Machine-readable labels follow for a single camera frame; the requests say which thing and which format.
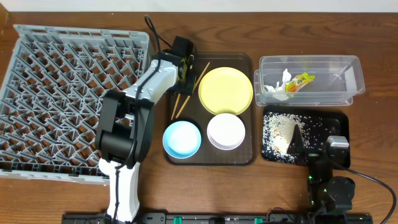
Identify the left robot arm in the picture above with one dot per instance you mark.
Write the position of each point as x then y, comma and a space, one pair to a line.
126, 124

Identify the spilled rice food scraps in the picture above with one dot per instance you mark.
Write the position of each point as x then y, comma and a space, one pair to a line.
278, 130

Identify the white tissue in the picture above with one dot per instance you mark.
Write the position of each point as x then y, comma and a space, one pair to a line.
279, 91

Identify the black rectangular tray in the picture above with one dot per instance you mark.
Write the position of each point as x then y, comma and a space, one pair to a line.
341, 117

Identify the grey plastic dish rack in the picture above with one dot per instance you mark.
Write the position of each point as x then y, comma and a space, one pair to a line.
52, 94

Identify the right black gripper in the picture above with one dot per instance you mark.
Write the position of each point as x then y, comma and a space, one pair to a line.
311, 156

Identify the white bowl with food scraps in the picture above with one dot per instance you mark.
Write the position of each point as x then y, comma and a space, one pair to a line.
226, 131

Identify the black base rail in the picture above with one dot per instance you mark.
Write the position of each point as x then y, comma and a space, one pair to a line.
162, 218

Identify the wooden chopstick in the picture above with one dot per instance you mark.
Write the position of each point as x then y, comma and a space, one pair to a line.
175, 106
194, 88

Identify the dark brown serving tray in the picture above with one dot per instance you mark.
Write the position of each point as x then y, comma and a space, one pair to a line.
194, 112

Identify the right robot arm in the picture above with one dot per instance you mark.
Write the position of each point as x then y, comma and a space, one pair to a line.
331, 196

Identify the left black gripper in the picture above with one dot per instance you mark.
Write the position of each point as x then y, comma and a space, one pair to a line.
189, 76

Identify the green snack wrapper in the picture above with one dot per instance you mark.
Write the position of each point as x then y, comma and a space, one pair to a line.
298, 82

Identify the light blue bowl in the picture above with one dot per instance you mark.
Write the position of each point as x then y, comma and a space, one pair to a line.
181, 139

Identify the yellow round plate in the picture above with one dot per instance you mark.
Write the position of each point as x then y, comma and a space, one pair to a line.
225, 90

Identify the clear plastic waste bin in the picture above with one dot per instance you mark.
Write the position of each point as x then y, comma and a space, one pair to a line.
337, 79

